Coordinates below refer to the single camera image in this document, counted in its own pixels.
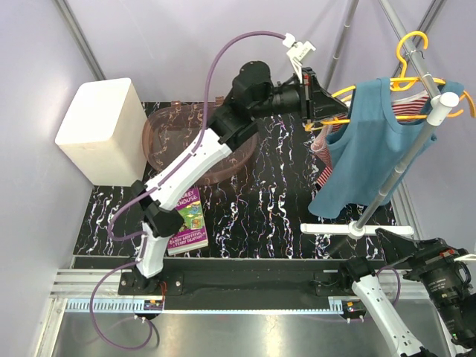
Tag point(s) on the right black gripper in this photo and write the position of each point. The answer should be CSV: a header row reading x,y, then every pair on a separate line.
x,y
419,253

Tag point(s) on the red white striped top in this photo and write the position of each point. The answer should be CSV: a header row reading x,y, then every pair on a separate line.
x,y
409,106

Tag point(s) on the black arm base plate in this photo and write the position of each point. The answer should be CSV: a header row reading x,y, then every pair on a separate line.
x,y
211,285

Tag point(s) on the purple treehouse book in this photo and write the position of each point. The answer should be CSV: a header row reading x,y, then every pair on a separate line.
x,y
192,234

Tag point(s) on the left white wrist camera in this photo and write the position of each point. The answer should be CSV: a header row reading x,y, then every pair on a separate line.
x,y
297,51

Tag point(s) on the black marble pattern mat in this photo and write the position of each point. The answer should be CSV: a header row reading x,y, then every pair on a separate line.
x,y
255,213

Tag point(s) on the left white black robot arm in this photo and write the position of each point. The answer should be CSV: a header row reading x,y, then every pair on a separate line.
x,y
252,96

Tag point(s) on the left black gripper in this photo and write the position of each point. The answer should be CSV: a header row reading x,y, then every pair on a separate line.
x,y
316,103

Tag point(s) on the white rectangular bin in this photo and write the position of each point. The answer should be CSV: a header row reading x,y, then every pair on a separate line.
x,y
102,132

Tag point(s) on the blue tank top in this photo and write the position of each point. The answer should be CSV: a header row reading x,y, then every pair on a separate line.
x,y
365,150

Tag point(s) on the brown transparent oval basket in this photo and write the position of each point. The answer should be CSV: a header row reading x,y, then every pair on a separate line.
x,y
171,127

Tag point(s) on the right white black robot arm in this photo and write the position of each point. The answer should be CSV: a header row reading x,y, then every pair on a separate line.
x,y
453,297

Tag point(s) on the white grey clothes rack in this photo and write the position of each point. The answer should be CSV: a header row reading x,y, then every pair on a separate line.
x,y
413,70

